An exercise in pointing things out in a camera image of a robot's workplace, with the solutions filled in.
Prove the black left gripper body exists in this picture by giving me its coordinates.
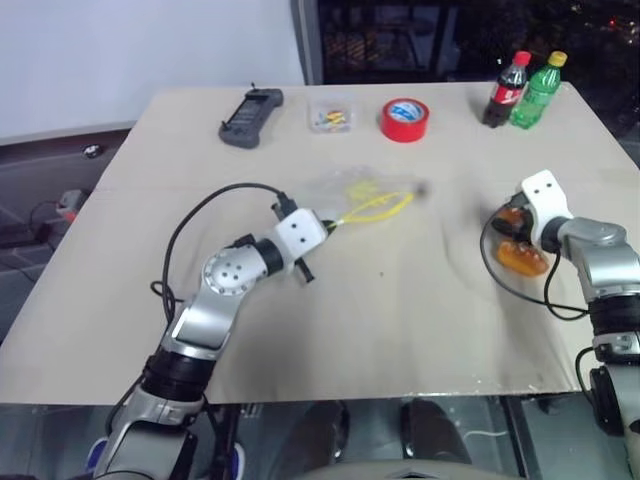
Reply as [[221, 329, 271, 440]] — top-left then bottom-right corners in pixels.
[[292, 220, 337, 287]]

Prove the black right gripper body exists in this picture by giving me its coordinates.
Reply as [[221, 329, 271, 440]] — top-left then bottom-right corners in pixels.
[[507, 192, 541, 247]]

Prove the orange snack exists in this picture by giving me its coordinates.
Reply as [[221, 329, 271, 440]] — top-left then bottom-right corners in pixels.
[[492, 206, 527, 229], [495, 239, 549, 278]]

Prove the clear plastic bag yellow zip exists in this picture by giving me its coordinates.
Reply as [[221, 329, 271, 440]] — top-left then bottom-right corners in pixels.
[[294, 164, 426, 232]]

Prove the cola bottle red cap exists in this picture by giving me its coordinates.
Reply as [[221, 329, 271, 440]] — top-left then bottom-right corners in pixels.
[[482, 50, 532, 129]]

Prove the clear box of coloured bits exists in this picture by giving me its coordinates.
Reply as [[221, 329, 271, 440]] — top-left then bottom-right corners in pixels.
[[305, 97, 362, 136]]

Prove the green soda bottle yellow cap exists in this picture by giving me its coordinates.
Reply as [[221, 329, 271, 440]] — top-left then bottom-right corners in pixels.
[[508, 50, 568, 131]]

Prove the red tape roll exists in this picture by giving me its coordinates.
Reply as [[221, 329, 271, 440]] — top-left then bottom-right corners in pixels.
[[378, 97, 431, 144]]

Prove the black handheld controller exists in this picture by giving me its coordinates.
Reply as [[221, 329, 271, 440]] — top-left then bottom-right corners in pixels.
[[217, 83, 285, 150]]

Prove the grey rounded robot body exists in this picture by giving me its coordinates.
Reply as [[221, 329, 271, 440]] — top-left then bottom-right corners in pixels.
[[294, 458, 507, 480]]

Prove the grey and orange floor device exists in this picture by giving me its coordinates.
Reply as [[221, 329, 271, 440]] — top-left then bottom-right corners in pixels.
[[55, 188, 92, 221]]

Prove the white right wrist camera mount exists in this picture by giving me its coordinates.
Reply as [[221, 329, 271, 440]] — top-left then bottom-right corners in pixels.
[[520, 169, 575, 237]]

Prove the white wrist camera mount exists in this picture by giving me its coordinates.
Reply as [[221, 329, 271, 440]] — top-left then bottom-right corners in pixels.
[[273, 209, 327, 262], [520, 169, 575, 237]]

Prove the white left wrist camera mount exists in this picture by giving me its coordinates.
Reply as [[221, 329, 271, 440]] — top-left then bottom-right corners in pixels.
[[273, 209, 327, 262]]

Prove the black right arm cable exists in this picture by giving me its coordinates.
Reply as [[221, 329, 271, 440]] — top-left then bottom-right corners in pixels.
[[478, 209, 594, 322]]

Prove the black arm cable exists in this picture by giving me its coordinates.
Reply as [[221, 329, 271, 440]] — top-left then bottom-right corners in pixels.
[[149, 182, 297, 332], [478, 209, 594, 322]]

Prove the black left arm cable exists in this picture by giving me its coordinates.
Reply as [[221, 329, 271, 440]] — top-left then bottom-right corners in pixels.
[[149, 182, 297, 332]]

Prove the grey window frame post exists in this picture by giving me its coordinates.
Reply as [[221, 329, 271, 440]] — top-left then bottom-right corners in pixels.
[[292, 0, 326, 85]]

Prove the black floor cable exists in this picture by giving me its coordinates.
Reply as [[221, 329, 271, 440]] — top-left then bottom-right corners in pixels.
[[0, 198, 64, 246]]

